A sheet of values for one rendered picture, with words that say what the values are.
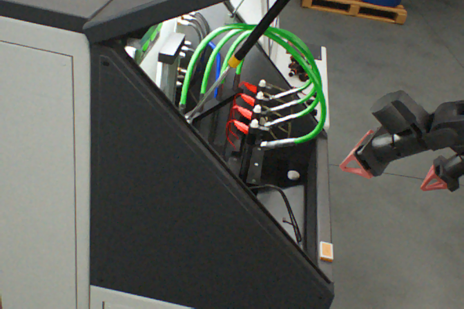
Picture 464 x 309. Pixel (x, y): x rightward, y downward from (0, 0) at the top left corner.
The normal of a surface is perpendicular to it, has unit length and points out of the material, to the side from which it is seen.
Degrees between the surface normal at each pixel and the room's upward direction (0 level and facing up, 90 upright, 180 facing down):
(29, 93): 90
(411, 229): 0
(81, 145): 90
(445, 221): 0
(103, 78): 90
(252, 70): 90
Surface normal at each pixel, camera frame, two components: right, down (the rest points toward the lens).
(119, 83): -0.15, 0.53
